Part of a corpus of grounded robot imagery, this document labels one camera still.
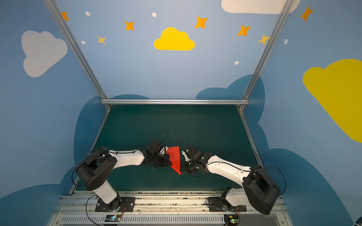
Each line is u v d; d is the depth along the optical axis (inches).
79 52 33.9
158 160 30.8
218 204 29.5
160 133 30.8
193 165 25.1
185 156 30.6
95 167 18.4
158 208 29.0
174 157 37.0
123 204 28.9
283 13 28.3
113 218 28.1
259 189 16.5
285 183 17.6
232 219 28.0
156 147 28.9
